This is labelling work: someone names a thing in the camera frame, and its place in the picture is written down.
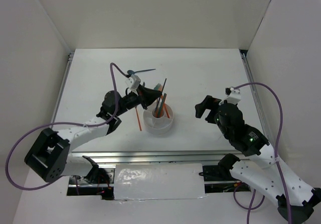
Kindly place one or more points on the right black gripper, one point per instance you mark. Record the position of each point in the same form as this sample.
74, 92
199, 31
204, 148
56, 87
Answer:
210, 103

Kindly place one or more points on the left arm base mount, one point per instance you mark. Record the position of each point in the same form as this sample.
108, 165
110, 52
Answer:
99, 182

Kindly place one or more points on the white divided round container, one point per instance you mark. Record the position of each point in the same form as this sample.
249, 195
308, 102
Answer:
157, 126

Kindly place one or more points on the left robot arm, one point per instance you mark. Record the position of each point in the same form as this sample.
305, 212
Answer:
50, 155

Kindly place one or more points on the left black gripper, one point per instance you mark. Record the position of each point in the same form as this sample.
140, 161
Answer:
145, 96

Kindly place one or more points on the white foam board cover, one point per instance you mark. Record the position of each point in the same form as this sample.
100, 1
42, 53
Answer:
158, 181

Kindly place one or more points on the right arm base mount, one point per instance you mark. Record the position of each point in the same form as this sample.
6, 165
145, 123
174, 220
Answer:
217, 178

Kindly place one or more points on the orange plastic knife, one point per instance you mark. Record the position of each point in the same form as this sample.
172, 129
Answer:
166, 111

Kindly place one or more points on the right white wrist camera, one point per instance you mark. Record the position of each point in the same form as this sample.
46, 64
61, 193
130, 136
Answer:
233, 96

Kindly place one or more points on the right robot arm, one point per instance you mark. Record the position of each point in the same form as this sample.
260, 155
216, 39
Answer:
288, 192

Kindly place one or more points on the teal plastic fork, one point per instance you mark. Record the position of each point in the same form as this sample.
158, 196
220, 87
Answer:
158, 87

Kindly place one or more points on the dark blue plastic spoon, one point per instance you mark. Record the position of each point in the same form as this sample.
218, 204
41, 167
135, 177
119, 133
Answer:
132, 72

